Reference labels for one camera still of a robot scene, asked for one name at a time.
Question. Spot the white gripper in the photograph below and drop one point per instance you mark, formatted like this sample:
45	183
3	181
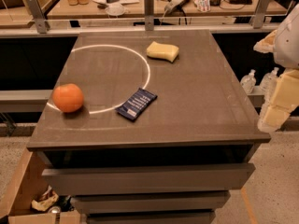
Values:
288	44

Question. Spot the orange fruit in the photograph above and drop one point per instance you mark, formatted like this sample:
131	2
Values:
68	98

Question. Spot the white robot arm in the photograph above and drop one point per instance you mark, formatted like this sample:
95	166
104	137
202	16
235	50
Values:
286	47

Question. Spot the blue rxbar blueberry wrapper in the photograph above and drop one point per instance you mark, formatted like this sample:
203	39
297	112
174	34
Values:
134	106

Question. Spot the clear plastic bottle right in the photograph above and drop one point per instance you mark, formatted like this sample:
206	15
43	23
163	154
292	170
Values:
267	78

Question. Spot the clear plastic bottle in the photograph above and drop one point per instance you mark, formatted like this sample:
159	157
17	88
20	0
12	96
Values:
248	81
267	78

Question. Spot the clear plastic bottle left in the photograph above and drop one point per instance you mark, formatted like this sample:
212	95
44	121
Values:
248	81

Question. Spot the colourful small box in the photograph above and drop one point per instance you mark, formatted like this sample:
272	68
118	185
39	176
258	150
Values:
202	5

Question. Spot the yellow sponge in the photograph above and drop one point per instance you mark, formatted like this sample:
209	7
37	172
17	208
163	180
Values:
162	51

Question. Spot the grey drawer cabinet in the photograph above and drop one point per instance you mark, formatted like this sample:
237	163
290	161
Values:
179	160

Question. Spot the grey power strip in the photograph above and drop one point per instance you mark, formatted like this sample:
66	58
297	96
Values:
173	5

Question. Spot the white bowl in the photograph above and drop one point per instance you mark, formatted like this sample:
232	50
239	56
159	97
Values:
115	11

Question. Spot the metal railing with brackets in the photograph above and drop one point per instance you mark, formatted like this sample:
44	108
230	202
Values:
57	17

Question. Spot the crumpled paper bag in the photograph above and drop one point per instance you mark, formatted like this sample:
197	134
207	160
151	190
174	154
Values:
45	201

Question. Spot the cardboard box with trash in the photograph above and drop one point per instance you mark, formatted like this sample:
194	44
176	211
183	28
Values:
27	184

